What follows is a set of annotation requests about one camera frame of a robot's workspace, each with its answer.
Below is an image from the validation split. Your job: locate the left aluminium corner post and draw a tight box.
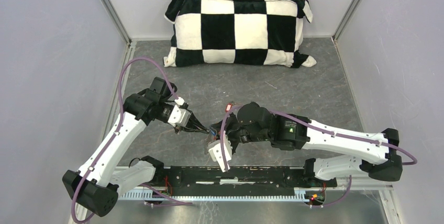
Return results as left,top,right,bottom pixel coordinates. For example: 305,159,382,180
101,0,132,44

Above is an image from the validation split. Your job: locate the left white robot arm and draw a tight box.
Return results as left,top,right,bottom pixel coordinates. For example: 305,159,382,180
62,77,209,217

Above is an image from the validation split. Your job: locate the key with red tag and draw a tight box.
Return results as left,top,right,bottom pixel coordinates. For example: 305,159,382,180
225,103,242,113

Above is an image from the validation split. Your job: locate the key with blue tag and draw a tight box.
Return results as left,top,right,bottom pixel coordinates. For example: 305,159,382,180
209,128,218,137

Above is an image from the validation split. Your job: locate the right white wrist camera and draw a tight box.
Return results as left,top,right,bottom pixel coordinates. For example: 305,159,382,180
208,140,232,172

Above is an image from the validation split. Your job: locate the right aluminium corner post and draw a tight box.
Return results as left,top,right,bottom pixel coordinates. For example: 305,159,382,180
332,0,362,44

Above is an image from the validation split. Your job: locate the black and white checkered pillow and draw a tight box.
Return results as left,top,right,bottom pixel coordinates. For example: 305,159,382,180
163,0,317,68

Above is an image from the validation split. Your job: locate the white toothed cable duct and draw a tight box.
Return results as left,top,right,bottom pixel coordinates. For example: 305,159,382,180
119,187,325,203

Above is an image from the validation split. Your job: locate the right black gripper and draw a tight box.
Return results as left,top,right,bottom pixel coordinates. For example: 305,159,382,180
210,113,270,155

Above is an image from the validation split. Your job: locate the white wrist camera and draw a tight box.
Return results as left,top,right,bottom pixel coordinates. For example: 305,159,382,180
208,140,232,172
168,97,192,127

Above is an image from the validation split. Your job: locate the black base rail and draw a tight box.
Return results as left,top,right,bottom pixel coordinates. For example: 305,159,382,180
148,166,338,197

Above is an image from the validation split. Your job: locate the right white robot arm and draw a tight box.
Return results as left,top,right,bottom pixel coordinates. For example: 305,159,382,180
208,102,403,186

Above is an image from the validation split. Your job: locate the aluminium corner post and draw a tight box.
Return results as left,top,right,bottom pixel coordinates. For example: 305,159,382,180
332,0,362,44
101,0,132,44

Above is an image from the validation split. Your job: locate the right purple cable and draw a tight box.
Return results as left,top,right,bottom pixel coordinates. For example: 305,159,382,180
219,104,418,209

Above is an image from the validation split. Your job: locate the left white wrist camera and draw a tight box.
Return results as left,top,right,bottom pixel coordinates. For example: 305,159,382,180
168,97,192,127

